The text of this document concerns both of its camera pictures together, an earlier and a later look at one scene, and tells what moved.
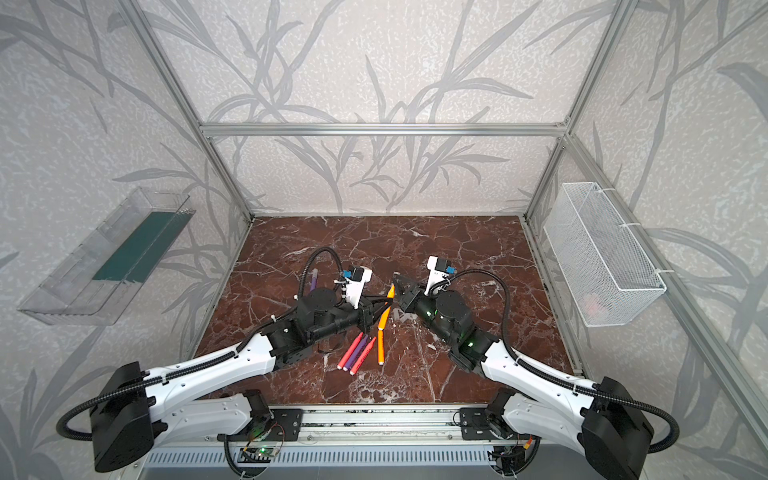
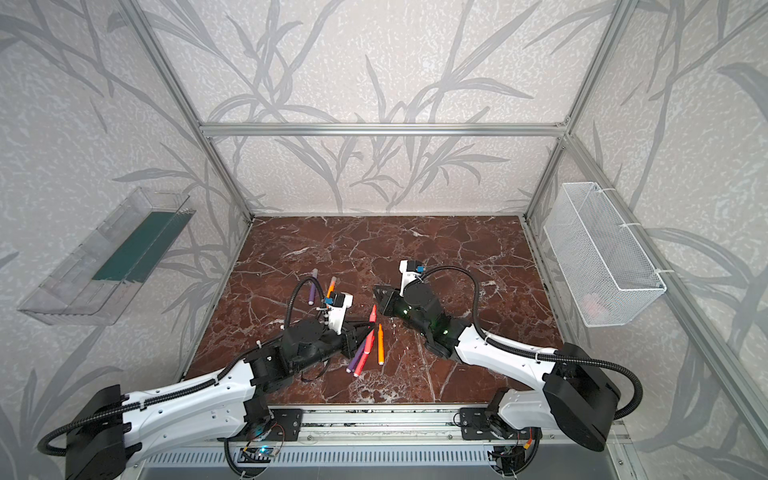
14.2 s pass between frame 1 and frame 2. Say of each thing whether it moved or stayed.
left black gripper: moved
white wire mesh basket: stayed
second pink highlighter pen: stayed
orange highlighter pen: moved
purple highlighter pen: stayed
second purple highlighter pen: stayed
